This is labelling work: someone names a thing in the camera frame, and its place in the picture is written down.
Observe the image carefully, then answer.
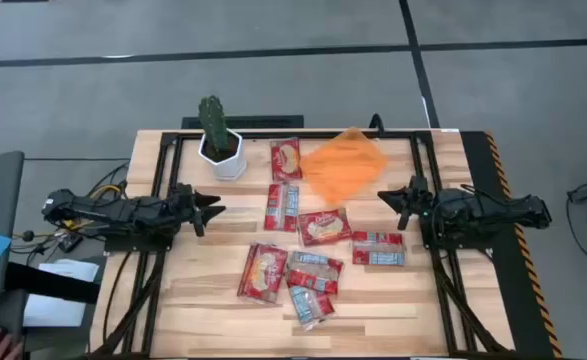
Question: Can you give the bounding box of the red popcorn bag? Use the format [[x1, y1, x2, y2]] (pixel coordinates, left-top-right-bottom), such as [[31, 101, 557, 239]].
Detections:
[[263, 182, 300, 233], [236, 243, 255, 300], [296, 207, 353, 247], [245, 242, 289, 305], [285, 250, 345, 295], [269, 137, 304, 182], [350, 230, 406, 267], [287, 285, 336, 331]]

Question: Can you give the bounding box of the black cable bundle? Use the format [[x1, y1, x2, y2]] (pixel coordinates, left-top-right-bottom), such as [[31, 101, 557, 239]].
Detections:
[[86, 160, 131, 199]]

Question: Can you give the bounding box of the orange cloth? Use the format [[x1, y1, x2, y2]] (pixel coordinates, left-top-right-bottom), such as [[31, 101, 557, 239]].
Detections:
[[298, 126, 389, 205]]

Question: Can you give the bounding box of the black table edge panel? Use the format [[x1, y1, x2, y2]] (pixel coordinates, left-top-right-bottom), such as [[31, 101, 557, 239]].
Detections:
[[460, 130, 557, 360]]

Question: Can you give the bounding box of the black aluminium table frame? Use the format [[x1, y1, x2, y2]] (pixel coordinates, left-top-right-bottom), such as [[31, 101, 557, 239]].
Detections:
[[90, 128, 514, 360]]

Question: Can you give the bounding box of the green cactus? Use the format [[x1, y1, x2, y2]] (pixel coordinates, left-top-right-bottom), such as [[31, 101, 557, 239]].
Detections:
[[197, 94, 230, 154]]

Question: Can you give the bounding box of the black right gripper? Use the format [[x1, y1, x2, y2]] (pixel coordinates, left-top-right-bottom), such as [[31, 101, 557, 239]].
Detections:
[[376, 174, 443, 232]]

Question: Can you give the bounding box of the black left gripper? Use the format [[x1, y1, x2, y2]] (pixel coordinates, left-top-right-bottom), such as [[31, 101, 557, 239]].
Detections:
[[165, 182, 227, 239]]

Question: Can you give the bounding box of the white paper sheet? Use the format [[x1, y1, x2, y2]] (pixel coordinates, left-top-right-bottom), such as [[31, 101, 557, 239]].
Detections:
[[22, 258, 101, 329]]

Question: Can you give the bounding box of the small black controller box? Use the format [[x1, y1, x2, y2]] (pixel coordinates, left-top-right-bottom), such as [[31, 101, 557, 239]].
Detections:
[[57, 233, 84, 254]]

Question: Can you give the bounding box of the yellow black hazard tape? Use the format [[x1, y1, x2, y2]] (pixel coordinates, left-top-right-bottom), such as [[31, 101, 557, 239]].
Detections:
[[483, 131, 564, 359]]

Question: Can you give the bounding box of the yellow cable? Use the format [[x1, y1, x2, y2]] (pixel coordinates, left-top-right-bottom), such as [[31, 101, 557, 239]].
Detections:
[[88, 183, 124, 201]]

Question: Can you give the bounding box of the black flat bar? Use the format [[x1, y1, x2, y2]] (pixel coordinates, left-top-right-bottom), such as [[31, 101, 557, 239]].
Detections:
[[3, 261, 102, 305]]

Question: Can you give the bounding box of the white hexagonal plant pot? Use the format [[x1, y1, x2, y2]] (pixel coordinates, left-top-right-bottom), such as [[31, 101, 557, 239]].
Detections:
[[197, 128, 248, 182]]

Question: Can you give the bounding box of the black cable with plug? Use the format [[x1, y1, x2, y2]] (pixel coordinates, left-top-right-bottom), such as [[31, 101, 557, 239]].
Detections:
[[11, 227, 62, 252]]

